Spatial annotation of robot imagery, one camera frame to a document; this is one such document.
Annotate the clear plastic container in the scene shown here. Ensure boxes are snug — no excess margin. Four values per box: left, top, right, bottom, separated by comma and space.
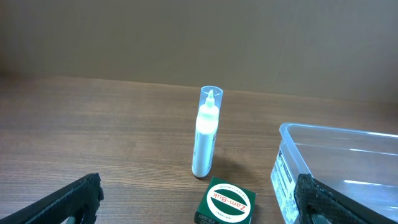
271, 123, 397, 223

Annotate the green Zam-Buk box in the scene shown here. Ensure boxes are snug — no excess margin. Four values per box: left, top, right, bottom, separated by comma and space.
194, 176, 257, 224

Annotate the white dropper bottle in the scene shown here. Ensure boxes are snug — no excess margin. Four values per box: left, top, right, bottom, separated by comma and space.
192, 86, 223, 178

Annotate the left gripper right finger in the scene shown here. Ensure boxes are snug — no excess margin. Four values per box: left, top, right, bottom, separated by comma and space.
294, 174, 395, 224

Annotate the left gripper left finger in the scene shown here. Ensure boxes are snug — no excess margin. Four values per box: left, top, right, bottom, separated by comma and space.
1, 173, 104, 224

